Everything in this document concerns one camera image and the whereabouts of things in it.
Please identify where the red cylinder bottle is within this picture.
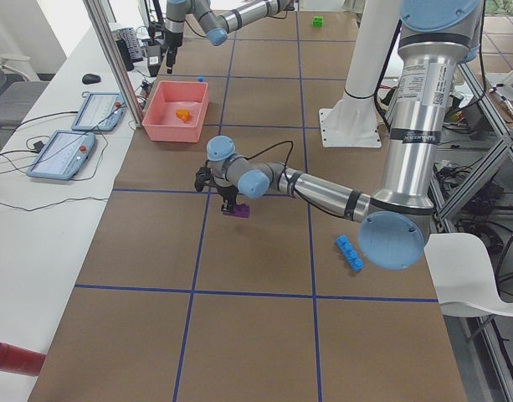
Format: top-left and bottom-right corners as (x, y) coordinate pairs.
(0, 342), (46, 376)

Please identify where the white chair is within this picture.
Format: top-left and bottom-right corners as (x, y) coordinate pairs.
(424, 233), (513, 317)

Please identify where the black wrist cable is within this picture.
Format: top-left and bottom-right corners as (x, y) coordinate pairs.
(247, 140), (294, 198)

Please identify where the orange toy block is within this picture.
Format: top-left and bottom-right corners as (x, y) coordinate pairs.
(175, 109), (192, 124)

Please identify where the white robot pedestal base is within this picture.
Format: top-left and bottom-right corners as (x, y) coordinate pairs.
(319, 0), (400, 148)

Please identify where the black keyboard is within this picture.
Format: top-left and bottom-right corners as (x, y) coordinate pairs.
(113, 28), (143, 71)

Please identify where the green toy block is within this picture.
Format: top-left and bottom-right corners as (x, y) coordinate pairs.
(312, 16), (324, 28)

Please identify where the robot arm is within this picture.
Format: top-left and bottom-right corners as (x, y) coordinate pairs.
(194, 1), (484, 270)
(145, 0), (294, 77)

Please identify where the black computer mouse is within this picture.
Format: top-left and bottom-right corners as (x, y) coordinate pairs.
(82, 73), (101, 85)

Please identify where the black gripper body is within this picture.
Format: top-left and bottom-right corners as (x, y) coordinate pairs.
(145, 28), (182, 65)
(194, 160), (239, 203)

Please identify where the long blue toy block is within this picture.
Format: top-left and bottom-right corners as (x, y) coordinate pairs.
(336, 235), (364, 272)

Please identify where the purple toy block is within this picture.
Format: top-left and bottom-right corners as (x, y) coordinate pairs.
(222, 204), (250, 219)

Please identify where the pink plastic box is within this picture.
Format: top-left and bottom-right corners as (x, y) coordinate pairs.
(142, 80), (209, 143)

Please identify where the teach pendant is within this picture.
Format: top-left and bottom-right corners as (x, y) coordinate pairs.
(71, 92), (125, 131)
(26, 130), (96, 180)

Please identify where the near teach pendant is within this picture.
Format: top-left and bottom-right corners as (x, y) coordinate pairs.
(26, 130), (96, 180)

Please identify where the aluminium frame post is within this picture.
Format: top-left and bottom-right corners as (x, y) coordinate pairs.
(83, 0), (143, 127)

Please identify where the far teach pendant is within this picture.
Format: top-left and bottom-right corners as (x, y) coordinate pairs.
(71, 92), (125, 131)

